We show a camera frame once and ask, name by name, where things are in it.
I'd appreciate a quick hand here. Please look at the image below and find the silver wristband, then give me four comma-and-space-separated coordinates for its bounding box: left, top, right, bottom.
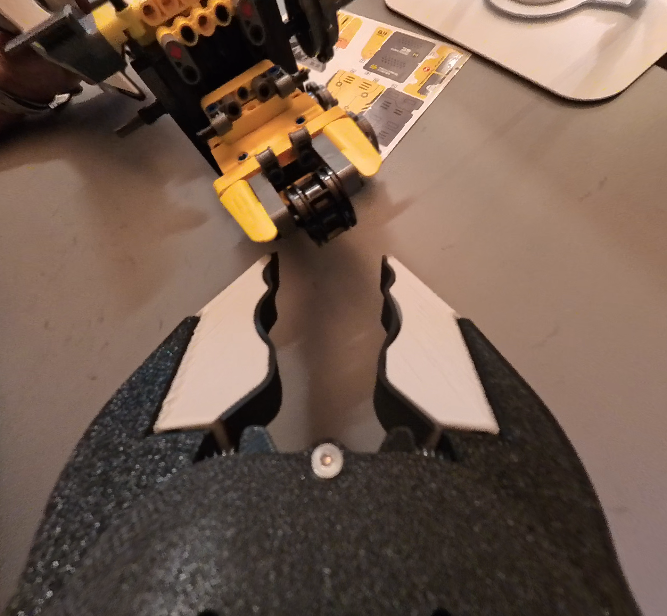
16, 92, 74, 114

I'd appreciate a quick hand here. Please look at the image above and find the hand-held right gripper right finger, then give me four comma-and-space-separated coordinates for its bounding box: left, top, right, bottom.
374, 255, 500, 455

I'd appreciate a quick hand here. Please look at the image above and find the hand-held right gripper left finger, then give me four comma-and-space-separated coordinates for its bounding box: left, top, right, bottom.
154, 253, 283, 458

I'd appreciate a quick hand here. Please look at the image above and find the person's left hand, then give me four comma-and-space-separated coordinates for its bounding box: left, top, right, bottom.
0, 50, 87, 103

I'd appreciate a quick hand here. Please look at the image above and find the person's left forearm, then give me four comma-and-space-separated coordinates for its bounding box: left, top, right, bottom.
0, 105, 50, 131

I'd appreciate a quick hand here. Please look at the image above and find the yellow grey sticker sheet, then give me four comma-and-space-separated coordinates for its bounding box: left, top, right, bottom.
292, 9, 472, 161

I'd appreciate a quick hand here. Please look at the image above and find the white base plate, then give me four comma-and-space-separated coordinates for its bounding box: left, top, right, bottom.
385, 0, 667, 102

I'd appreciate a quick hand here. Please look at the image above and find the yellow black brick vehicle model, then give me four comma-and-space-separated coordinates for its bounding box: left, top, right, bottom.
2, 0, 384, 247

